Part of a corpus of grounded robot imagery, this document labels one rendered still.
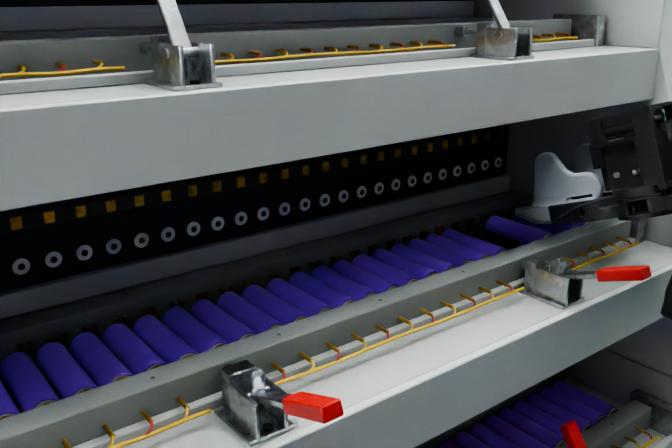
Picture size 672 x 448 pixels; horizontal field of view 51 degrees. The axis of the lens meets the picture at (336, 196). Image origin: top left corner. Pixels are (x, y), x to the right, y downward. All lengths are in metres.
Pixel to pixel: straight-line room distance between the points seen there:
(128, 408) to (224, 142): 0.15
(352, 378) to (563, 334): 0.18
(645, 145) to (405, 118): 0.19
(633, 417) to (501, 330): 0.25
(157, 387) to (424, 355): 0.17
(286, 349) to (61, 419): 0.13
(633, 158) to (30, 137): 0.41
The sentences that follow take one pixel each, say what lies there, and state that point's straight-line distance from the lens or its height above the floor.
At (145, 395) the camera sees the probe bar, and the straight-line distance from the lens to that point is 0.40.
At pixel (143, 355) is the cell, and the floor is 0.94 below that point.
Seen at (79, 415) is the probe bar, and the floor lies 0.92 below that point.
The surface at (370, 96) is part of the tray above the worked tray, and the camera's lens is 0.44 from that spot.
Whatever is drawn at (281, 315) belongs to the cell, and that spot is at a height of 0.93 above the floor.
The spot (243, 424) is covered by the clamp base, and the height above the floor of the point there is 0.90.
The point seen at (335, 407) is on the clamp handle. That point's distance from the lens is 0.33.
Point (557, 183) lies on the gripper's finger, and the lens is 0.61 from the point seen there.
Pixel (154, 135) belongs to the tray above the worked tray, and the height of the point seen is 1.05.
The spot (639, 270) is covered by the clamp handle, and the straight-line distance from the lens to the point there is 0.52.
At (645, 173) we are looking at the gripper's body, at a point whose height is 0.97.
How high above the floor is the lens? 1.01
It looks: 1 degrees down
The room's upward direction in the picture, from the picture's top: 12 degrees counter-clockwise
